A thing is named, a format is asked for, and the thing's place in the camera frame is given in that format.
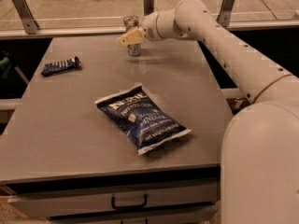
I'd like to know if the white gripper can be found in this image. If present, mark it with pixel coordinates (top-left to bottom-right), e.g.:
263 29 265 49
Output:
119 12 160 46

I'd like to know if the silver blue redbull can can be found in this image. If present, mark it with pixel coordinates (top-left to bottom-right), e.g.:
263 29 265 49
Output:
123 15 141 56

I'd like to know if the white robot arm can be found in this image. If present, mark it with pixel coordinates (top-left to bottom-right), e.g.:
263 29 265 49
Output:
119 0 299 224

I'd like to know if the blue chip bag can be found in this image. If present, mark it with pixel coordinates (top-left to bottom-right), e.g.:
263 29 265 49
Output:
95 84 191 155

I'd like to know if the dark blue snack bar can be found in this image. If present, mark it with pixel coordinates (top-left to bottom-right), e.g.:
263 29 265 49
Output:
41 56 81 77

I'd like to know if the lower drawer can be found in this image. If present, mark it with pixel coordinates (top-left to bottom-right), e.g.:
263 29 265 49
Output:
50 205 217 224

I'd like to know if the middle metal railing bracket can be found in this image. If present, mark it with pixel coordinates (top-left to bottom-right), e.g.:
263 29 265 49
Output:
143 0 154 15

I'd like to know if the metal railing bracket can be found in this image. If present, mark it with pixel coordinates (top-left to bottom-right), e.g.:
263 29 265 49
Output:
11 0 39 35
217 0 235 27
143 0 154 15

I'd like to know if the right metal railing bracket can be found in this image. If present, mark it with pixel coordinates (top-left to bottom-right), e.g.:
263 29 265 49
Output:
217 0 235 27

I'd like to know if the left metal railing bracket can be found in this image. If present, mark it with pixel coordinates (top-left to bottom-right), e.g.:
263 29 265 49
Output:
11 0 39 35

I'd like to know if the black cable on floor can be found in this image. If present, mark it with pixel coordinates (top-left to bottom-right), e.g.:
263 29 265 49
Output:
256 0 278 21

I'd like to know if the upper drawer with black handle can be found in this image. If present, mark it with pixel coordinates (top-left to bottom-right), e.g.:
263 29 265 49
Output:
8 179 218 217

